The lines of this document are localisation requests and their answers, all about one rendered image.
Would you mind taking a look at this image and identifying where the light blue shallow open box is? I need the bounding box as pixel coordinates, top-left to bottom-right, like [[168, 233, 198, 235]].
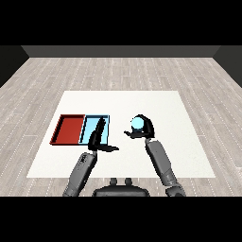
[[78, 113, 111, 147]]

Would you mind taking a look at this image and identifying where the small blue can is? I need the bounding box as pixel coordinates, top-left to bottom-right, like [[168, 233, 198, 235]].
[[130, 116, 146, 134]]

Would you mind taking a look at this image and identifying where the dark grey robot body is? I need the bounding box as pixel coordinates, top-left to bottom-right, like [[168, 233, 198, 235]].
[[92, 178, 151, 198]]

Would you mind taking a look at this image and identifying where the red shallow open box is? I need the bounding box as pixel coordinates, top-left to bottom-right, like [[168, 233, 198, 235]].
[[49, 113, 87, 147]]

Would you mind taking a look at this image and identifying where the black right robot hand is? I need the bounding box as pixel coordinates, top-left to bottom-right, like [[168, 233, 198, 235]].
[[123, 113, 156, 141]]

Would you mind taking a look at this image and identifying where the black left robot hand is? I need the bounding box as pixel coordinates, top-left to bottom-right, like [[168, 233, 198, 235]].
[[87, 116, 120, 153]]

